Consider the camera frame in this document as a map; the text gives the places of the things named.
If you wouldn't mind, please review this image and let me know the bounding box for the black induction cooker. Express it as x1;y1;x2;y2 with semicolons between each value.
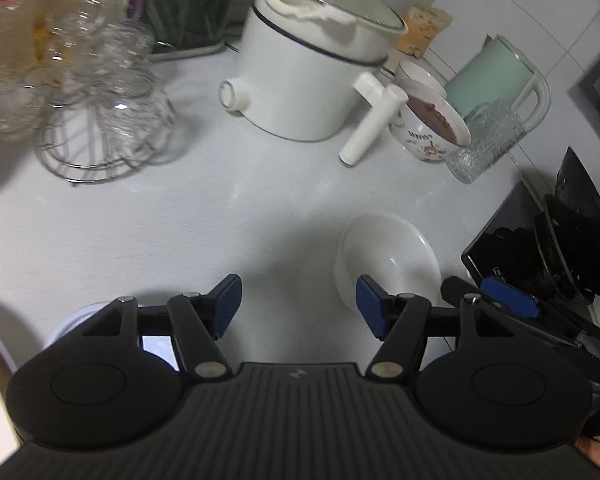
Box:
461;180;600;312

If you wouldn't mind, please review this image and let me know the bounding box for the person's right hand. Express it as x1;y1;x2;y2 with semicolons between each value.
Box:
576;432;600;474

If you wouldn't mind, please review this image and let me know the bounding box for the green electric kettle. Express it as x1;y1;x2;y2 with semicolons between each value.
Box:
442;35;552;127

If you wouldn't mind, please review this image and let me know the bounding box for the textured glass pitcher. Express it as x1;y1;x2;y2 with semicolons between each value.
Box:
50;0;126;81

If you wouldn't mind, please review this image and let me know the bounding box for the plain white bowl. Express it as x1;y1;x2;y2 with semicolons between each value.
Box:
334;211;442;314

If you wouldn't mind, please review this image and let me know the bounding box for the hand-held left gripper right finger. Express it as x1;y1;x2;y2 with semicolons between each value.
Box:
355;275;526;381

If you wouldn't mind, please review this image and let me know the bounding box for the yellow food packet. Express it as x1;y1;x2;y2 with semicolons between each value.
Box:
395;4;454;59

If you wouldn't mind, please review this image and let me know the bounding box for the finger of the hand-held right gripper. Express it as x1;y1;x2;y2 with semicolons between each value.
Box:
440;276;481;307
480;276;581;344

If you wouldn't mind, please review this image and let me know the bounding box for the white electric cooking pot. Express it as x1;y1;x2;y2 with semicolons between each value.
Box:
219;0;409;166

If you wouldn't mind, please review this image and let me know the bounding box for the metal wire cup rack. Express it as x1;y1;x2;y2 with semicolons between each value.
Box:
34;72;176;184

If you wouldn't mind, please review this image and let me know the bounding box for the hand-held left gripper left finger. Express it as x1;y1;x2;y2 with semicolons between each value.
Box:
80;274;243;381

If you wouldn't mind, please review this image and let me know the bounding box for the upturned textured glass cup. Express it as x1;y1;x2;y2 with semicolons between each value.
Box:
87;25;174;162

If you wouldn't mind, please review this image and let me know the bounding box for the gold rim white cup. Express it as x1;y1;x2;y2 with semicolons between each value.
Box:
396;60;449;97

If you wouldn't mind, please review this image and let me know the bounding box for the green chopstick holder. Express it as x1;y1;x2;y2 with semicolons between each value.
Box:
117;0;249;62

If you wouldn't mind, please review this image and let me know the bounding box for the black wok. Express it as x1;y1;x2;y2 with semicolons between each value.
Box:
532;146;600;307

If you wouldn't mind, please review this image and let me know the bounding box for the textured glass mug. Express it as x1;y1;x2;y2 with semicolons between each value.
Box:
445;100;527;185

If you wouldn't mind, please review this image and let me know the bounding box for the flower pattern ceramic cup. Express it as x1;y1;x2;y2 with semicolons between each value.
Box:
389;92;473;164

